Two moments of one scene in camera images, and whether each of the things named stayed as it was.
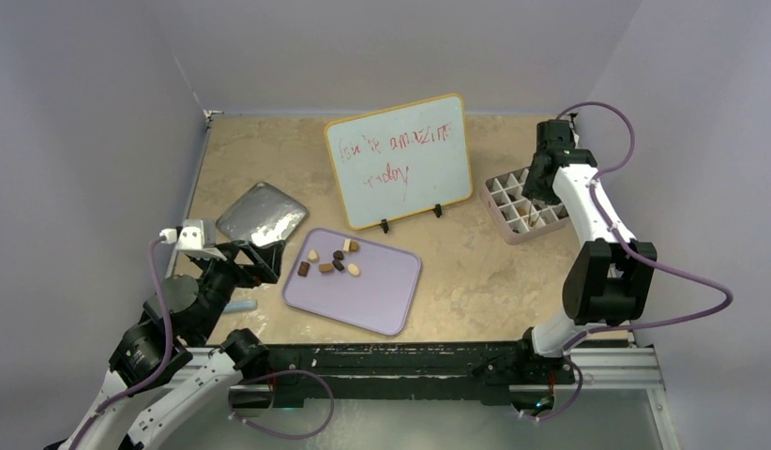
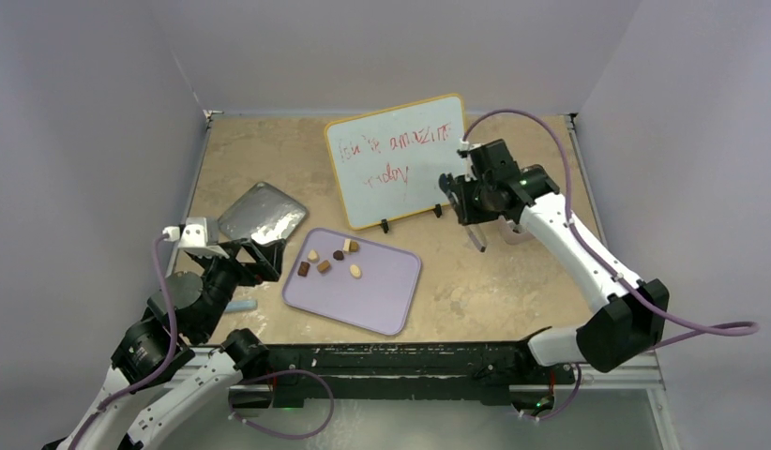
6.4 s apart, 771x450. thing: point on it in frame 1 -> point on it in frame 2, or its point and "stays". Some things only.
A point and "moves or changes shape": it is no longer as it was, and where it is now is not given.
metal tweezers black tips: x=530 y=222 moves or changes shape
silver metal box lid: x=264 y=217 stays
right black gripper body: x=537 y=187 -> x=476 y=203
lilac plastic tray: x=354 y=280 stays
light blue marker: x=234 y=306 stays
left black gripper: x=264 y=266 stays
